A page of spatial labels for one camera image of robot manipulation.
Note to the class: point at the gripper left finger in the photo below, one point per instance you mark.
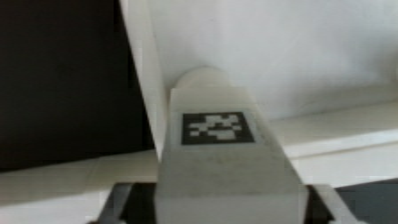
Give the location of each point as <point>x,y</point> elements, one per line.
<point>128,208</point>

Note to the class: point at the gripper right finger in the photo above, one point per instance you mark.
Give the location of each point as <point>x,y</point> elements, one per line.
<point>327,210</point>

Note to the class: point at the white table leg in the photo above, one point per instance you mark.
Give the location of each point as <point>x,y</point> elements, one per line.
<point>228,182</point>

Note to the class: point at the white square table top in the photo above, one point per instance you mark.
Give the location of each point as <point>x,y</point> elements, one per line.
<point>306,50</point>

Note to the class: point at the white fence front wall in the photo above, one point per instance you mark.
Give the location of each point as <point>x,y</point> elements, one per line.
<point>54,195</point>

